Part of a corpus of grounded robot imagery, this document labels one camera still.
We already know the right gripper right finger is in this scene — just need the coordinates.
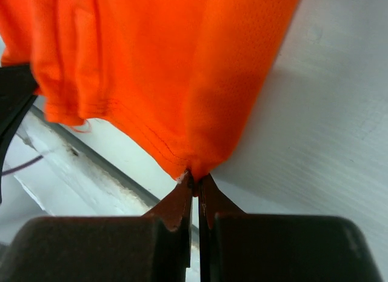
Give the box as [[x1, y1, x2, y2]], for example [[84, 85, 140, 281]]
[[198, 176, 382, 281]]

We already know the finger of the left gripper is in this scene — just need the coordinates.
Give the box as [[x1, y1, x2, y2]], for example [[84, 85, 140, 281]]
[[0, 63, 40, 204]]

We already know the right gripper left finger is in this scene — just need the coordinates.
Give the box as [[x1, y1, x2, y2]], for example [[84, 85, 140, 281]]
[[1, 172, 193, 281]]

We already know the orange t shirt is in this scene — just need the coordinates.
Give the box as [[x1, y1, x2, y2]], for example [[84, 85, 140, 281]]
[[1, 0, 299, 180]]

